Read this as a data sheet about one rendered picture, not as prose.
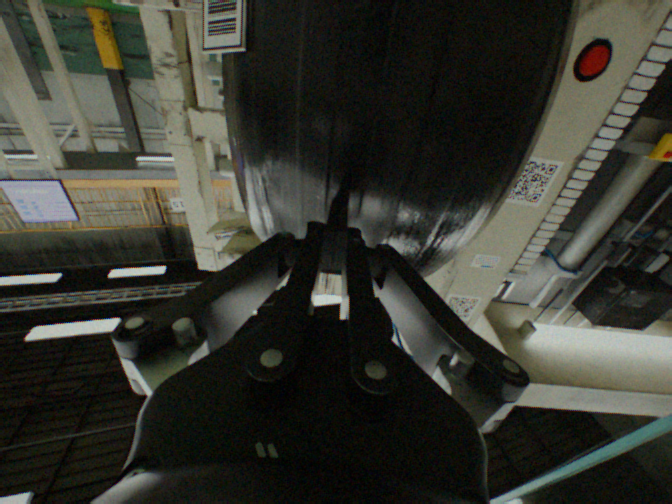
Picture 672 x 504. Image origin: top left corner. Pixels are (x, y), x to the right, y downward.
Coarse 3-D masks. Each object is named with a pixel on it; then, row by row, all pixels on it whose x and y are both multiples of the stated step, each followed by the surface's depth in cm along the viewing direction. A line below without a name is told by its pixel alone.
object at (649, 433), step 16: (640, 432) 35; (656, 432) 33; (608, 448) 39; (624, 448) 37; (640, 448) 35; (656, 448) 33; (576, 464) 43; (592, 464) 41; (608, 464) 39; (624, 464) 37; (640, 464) 35; (656, 464) 33; (544, 480) 49; (560, 480) 46; (576, 480) 43; (592, 480) 41; (608, 480) 38; (624, 480) 36; (640, 480) 34; (656, 480) 33; (512, 496) 56; (528, 496) 52; (544, 496) 49; (560, 496) 45; (576, 496) 43; (592, 496) 40; (608, 496) 38; (624, 496) 36; (640, 496) 34; (656, 496) 32
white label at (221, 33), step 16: (208, 0) 16; (224, 0) 16; (240, 0) 16; (208, 16) 17; (224, 16) 16; (240, 16) 16; (208, 32) 17; (224, 32) 17; (240, 32) 16; (208, 48) 17; (224, 48) 17; (240, 48) 16
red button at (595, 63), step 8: (592, 48) 28; (600, 48) 28; (584, 56) 29; (592, 56) 29; (600, 56) 28; (584, 64) 29; (592, 64) 29; (600, 64) 29; (584, 72) 30; (592, 72) 29
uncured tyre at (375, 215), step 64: (256, 0) 15; (320, 0) 15; (384, 0) 15; (448, 0) 15; (512, 0) 15; (576, 0) 17; (256, 64) 17; (320, 64) 16; (384, 64) 16; (448, 64) 16; (512, 64) 16; (256, 128) 19; (320, 128) 18; (384, 128) 18; (448, 128) 18; (512, 128) 18; (256, 192) 23; (320, 192) 21; (384, 192) 21; (448, 192) 20; (448, 256) 27
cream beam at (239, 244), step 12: (240, 240) 89; (252, 240) 90; (228, 252) 82; (240, 252) 83; (288, 276) 86; (324, 276) 85; (336, 276) 85; (276, 288) 90; (324, 288) 89; (336, 288) 88
